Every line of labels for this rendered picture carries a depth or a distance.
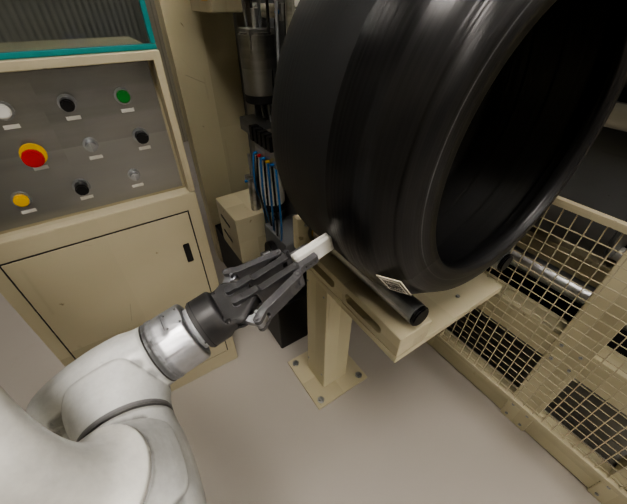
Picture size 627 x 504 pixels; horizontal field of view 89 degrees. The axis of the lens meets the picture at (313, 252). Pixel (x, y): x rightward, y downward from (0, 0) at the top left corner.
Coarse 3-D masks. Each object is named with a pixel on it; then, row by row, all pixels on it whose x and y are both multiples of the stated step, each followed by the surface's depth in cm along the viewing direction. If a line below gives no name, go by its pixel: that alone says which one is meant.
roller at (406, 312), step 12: (336, 252) 74; (348, 264) 71; (360, 276) 69; (372, 288) 66; (384, 288) 64; (384, 300) 64; (396, 300) 61; (408, 300) 60; (408, 312) 59; (420, 312) 59
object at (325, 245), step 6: (324, 240) 50; (330, 240) 50; (312, 246) 49; (318, 246) 50; (324, 246) 50; (330, 246) 51; (306, 252) 49; (312, 252) 50; (318, 252) 50; (324, 252) 51; (294, 258) 48; (300, 258) 49; (318, 258) 51
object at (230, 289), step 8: (280, 256) 50; (288, 256) 49; (272, 264) 49; (280, 264) 49; (256, 272) 49; (264, 272) 48; (272, 272) 49; (240, 280) 47; (248, 280) 47; (256, 280) 48; (264, 280) 49; (232, 288) 46; (240, 288) 47
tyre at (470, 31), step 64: (320, 0) 39; (384, 0) 32; (448, 0) 29; (512, 0) 29; (576, 0) 53; (320, 64) 38; (384, 64) 31; (448, 64) 30; (512, 64) 69; (576, 64) 60; (320, 128) 39; (384, 128) 33; (448, 128) 33; (512, 128) 74; (576, 128) 63; (320, 192) 44; (384, 192) 37; (448, 192) 83; (512, 192) 73; (384, 256) 44; (448, 256) 72
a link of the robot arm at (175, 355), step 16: (176, 304) 45; (160, 320) 42; (176, 320) 42; (144, 336) 41; (160, 336) 40; (176, 336) 41; (192, 336) 41; (160, 352) 40; (176, 352) 40; (192, 352) 41; (208, 352) 44; (160, 368) 40; (176, 368) 41; (192, 368) 43
